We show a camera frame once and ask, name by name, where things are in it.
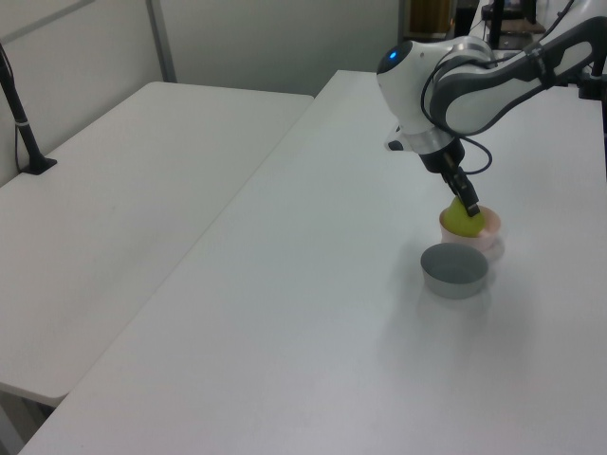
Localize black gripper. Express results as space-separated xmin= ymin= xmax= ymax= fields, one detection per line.
xmin=418 ymin=138 xmax=480 ymax=219

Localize green pear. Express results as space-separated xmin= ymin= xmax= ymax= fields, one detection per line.
xmin=443 ymin=196 xmax=486 ymax=238

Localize pink bowl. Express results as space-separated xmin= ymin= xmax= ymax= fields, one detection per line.
xmin=438 ymin=204 xmax=503 ymax=252

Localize grey bowl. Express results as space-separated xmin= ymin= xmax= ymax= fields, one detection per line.
xmin=419 ymin=242 xmax=489 ymax=300

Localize black monitor stand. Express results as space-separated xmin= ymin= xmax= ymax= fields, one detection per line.
xmin=481 ymin=0 xmax=512 ymax=48

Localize yellow box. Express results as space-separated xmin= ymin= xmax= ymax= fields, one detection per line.
xmin=408 ymin=0 xmax=452 ymax=34

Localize black pole with base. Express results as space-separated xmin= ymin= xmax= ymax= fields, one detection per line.
xmin=0 ymin=41 xmax=58 ymax=176

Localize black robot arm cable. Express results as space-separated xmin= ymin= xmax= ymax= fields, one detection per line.
xmin=419 ymin=0 xmax=578 ymax=174

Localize black table clamp mount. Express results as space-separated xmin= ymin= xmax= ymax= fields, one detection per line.
xmin=575 ymin=45 xmax=607 ymax=100

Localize grey partition post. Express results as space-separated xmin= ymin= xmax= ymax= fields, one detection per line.
xmin=144 ymin=0 xmax=178 ymax=84

